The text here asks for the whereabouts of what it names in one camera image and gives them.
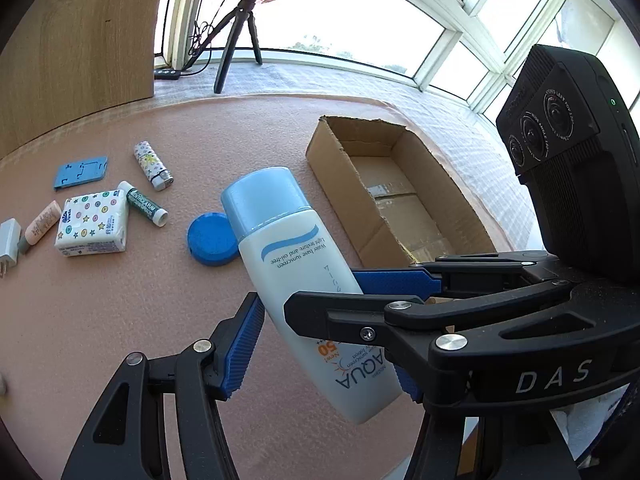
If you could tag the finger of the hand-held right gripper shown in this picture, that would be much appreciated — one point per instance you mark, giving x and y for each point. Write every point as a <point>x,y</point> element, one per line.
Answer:
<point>340,315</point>
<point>395,282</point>

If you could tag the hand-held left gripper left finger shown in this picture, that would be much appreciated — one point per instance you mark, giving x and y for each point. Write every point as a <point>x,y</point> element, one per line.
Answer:
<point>245,345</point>

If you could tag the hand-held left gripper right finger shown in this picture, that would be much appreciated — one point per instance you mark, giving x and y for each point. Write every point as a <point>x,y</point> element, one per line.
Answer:
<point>407,387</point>

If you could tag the brown cardboard box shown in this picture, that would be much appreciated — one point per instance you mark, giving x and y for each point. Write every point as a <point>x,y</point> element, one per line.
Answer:
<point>395,200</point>

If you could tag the white blue-capped sunscreen bottle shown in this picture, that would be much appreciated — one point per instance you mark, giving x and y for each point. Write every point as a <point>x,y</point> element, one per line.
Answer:
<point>280,240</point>

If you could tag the blue round lid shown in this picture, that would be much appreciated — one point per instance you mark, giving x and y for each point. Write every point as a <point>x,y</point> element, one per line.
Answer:
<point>210,242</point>

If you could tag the green and white lip balm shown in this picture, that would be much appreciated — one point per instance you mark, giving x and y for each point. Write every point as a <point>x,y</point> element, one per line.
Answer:
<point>142,202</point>

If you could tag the patterned white tissue pack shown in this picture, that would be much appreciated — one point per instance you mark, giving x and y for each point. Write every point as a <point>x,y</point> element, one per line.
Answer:
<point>92,222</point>

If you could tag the patterned white lighter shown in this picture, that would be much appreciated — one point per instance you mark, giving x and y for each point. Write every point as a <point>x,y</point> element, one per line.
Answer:
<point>150,162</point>

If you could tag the small pink cream tube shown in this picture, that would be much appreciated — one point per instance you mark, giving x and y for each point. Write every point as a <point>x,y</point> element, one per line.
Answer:
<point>42,220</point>

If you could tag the blue plastic phone stand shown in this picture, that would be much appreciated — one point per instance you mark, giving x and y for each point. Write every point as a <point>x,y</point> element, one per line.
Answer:
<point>80,172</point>

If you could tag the white charger plug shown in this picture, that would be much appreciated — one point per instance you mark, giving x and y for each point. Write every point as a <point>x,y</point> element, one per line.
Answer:
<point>9,242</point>

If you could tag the pink felt mat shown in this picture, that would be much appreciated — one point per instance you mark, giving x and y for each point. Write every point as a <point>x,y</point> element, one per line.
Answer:
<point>150,310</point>

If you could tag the white checked cloth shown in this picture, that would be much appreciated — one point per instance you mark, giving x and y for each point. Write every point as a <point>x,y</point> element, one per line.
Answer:
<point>450,120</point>

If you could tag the black tripod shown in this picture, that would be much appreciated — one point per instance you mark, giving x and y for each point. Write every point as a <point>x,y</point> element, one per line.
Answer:
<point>228,55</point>

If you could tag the light wooden board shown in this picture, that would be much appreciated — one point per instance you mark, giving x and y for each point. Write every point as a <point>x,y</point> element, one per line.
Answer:
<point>75,50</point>

